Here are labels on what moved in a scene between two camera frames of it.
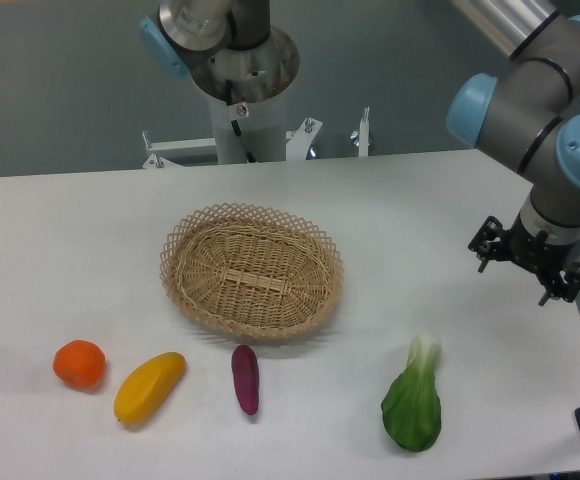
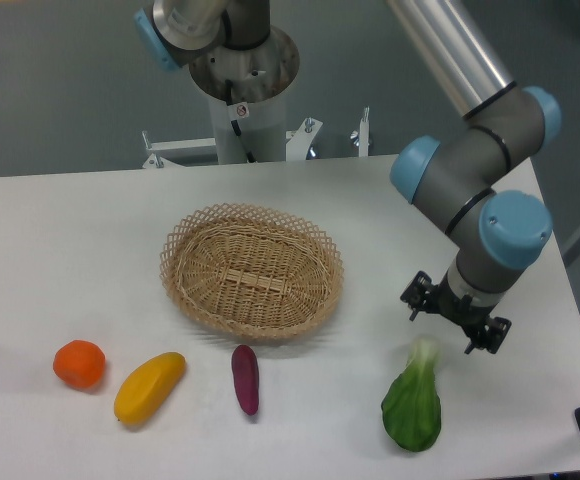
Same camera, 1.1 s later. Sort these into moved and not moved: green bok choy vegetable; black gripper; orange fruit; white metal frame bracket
Moved: black gripper
Not moved: green bok choy vegetable; orange fruit; white metal frame bracket
